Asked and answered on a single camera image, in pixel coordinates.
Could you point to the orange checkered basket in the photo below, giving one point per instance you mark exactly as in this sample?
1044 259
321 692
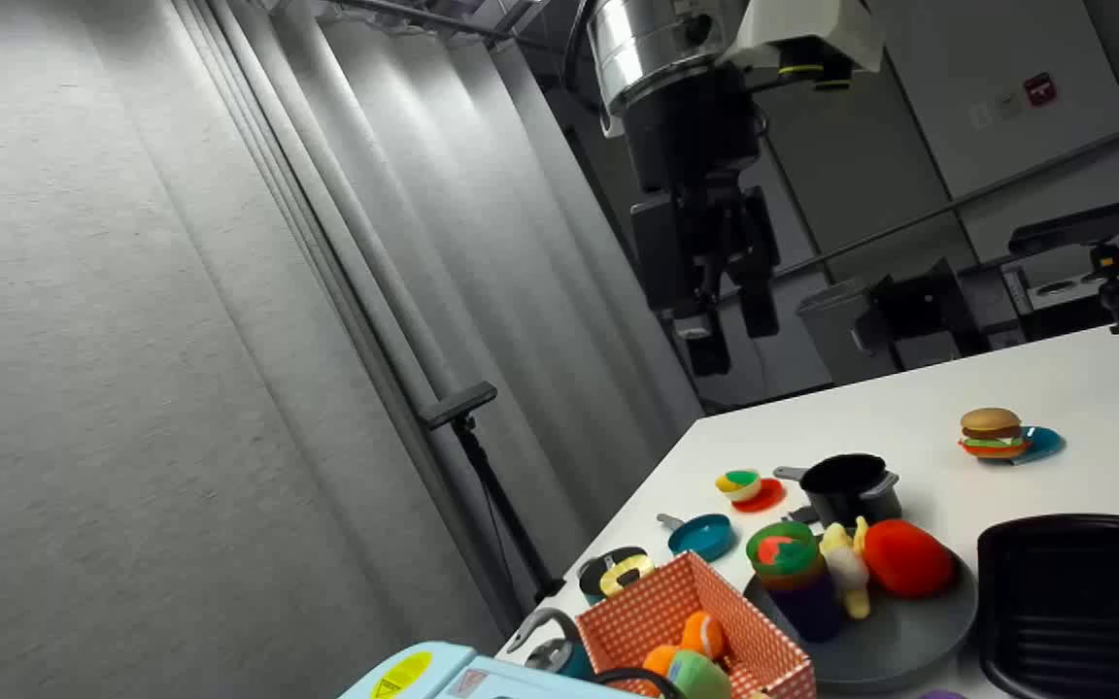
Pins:
640 608

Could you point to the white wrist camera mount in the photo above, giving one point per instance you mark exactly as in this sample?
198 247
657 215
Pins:
813 28

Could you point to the large orange plush toy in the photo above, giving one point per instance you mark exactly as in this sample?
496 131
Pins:
701 634

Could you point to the small orange plush toy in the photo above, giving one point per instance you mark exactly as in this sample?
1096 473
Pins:
657 659

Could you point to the green yellow red toy food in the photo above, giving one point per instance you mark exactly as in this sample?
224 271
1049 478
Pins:
738 485

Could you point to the light blue toy toaster oven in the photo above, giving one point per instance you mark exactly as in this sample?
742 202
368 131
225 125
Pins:
457 679

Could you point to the yellow plush banana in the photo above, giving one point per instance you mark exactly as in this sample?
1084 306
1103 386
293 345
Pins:
848 566

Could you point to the toy hamburger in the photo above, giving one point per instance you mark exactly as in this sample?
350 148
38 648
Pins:
993 432

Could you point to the grey pleated curtain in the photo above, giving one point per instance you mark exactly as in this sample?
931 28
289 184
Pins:
196 323

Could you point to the red wall sign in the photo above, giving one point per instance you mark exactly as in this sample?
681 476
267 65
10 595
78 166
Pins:
1037 87

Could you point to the green plush toy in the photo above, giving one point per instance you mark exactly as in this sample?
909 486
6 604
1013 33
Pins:
701 679

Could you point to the small blue toy plate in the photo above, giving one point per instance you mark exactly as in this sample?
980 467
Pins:
1048 446

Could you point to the black and yellow toy piece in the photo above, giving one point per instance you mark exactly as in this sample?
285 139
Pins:
615 573

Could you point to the black office chair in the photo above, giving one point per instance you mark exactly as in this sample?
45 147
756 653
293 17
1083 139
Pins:
931 311

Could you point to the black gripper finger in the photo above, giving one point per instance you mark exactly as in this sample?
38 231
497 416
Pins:
756 275
703 338

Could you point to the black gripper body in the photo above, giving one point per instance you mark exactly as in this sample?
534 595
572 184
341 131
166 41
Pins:
690 139

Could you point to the red plush tomato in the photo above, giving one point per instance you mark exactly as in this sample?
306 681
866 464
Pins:
909 562

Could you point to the dark grey round plate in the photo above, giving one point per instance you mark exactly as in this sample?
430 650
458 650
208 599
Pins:
903 634

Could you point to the dark purple cup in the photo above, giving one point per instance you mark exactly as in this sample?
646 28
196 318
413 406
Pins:
813 610

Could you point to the black ridged rectangular tray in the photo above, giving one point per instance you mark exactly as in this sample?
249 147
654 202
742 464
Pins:
1078 604

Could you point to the teal cup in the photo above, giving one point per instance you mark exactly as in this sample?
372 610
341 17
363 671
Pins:
562 659

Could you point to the teal toy pan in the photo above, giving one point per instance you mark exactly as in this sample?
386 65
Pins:
703 533

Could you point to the black tripod stand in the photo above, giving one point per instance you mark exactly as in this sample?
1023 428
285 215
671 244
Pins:
496 492

